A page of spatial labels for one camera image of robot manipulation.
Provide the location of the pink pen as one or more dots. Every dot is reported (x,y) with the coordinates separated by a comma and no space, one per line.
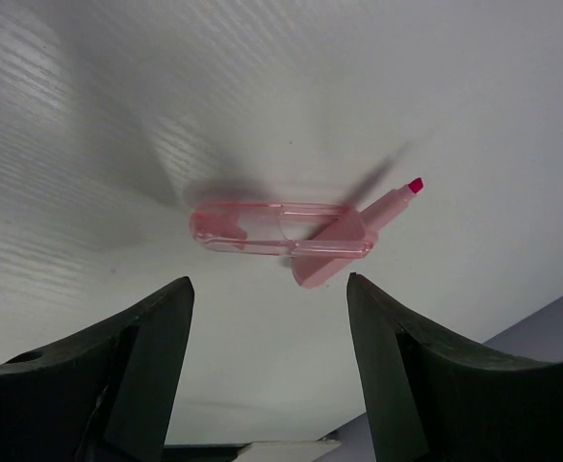
(351,237)
(275,229)

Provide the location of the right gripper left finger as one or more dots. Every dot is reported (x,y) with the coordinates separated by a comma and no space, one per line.
(105,393)

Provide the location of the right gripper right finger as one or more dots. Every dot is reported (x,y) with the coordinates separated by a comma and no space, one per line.
(434,395)

